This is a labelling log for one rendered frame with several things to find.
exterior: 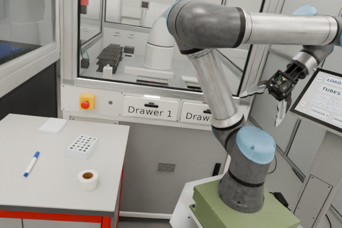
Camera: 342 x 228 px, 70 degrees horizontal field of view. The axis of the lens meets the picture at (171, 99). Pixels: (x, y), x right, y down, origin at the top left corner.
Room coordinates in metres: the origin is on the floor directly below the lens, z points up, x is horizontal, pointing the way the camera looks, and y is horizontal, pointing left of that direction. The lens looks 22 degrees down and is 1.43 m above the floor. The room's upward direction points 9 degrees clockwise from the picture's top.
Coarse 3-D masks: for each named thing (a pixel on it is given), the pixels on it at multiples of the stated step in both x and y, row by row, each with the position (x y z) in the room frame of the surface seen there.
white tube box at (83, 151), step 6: (78, 138) 0.92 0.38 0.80; (84, 138) 0.93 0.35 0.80; (90, 138) 0.95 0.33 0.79; (96, 138) 0.95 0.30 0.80; (72, 144) 0.88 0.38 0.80; (78, 144) 0.89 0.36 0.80; (84, 144) 0.89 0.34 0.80; (96, 144) 0.93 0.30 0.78; (72, 150) 0.83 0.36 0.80; (78, 150) 0.84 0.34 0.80; (84, 150) 0.85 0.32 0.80; (90, 150) 0.87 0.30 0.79; (72, 156) 0.83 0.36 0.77; (78, 156) 0.83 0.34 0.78; (84, 156) 0.83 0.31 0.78
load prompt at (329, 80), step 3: (327, 75) 1.35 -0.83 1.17; (327, 78) 1.34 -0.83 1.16; (330, 78) 1.33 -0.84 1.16; (333, 78) 1.33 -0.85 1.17; (336, 78) 1.32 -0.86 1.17; (324, 81) 1.33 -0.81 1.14; (327, 81) 1.33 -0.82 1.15; (330, 81) 1.32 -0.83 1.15; (333, 81) 1.31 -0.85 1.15; (336, 81) 1.31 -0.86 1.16; (339, 81) 1.30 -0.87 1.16; (330, 84) 1.31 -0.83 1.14; (333, 84) 1.30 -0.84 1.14; (336, 84) 1.29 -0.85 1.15; (339, 84) 1.29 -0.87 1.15; (339, 87) 1.28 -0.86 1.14
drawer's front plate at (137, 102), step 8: (128, 96) 1.19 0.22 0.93; (128, 104) 1.18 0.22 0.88; (136, 104) 1.19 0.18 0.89; (160, 104) 1.20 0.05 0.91; (168, 104) 1.21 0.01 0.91; (176, 104) 1.21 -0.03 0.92; (128, 112) 1.18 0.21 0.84; (144, 112) 1.19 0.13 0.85; (152, 112) 1.20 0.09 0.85; (168, 112) 1.21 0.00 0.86; (176, 112) 1.21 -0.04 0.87
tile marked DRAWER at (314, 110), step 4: (312, 108) 1.24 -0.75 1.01; (316, 108) 1.23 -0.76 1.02; (320, 108) 1.22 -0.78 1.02; (308, 112) 1.23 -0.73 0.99; (312, 112) 1.22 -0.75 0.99; (316, 112) 1.21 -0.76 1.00; (320, 112) 1.21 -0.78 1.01; (324, 112) 1.20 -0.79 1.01; (328, 112) 1.19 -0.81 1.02; (320, 116) 1.19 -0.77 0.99; (324, 116) 1.18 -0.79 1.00; (328, 116) 1.18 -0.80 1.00
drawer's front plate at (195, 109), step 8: (184, 104) 1.22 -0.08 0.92; (192, 104) 1.22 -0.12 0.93; (200, 104) 1.24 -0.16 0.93; (184, 112) 1.22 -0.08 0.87; (192, 112) 1.22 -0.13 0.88; (200, 112) 1.23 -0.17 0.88; (184, 120) 1.22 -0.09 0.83; (192, 120) 1.23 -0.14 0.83; (200, 120) 1.23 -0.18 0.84; (208, 120) 1.24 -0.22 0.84
